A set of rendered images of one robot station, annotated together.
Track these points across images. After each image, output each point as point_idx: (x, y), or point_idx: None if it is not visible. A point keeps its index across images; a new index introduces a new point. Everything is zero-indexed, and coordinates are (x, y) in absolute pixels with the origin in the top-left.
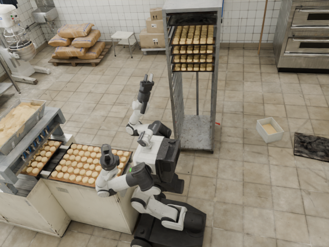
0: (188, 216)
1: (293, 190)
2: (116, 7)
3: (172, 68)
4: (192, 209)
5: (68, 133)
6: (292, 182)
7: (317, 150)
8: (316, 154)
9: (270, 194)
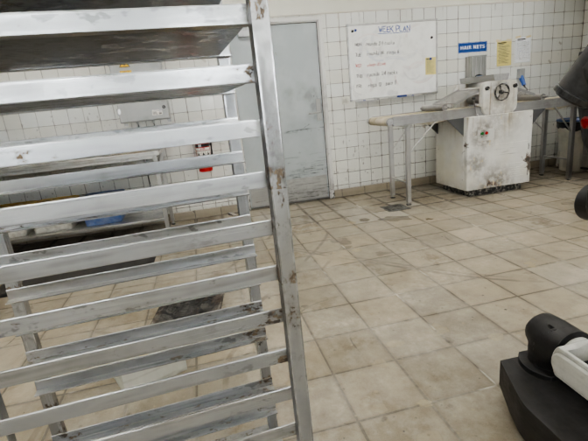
0: (571, 327)
1: (309, 318)
2: None
3: (229, 71)
4: (521, 386)
5: None
6: None
7: (196, 310)
8: (207, 309)
9: (339, 336)
